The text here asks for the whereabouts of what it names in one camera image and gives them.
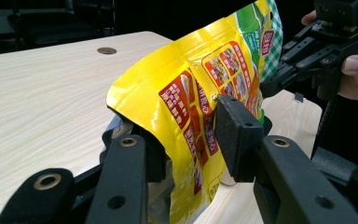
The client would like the yellow spouted food pouch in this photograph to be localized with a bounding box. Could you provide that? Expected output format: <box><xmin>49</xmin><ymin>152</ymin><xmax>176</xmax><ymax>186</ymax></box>
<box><xmin>105</xmin><ymin>0</ymin><xmax>284</xmax><ymax>224</ymax></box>

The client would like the grey metal table clamp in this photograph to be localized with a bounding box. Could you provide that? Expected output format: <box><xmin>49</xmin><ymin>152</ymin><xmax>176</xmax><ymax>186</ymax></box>
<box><xmin>293</xmin><ymin>91</ymin><xmax>306</xmax><ymax>104</ymax></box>

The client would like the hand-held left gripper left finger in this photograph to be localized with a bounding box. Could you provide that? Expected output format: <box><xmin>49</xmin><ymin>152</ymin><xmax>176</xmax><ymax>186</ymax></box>
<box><xmin>85</xmin><ymin>124</ymin><xmax>170</xmax><ymax>224</ymax></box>

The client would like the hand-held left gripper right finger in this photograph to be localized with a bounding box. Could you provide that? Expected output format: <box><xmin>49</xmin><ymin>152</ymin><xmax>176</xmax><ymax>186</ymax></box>
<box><xmin>213</xmin><ymin>94</ymin><xmax>358</xmax><ymax>224</ymax></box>

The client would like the round table cable grommet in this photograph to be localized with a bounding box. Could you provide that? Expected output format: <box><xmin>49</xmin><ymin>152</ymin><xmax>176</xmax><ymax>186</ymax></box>
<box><xmin>96</xmin><ymin>46</ymin><xmax>118</xmax><ymax>56</ymax></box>

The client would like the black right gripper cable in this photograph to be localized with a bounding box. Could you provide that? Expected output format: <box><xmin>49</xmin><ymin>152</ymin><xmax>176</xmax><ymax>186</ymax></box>
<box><xmin>310</xmin><ymin>98</ymin><xmax>338</xmax><ymax>158</ymax></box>

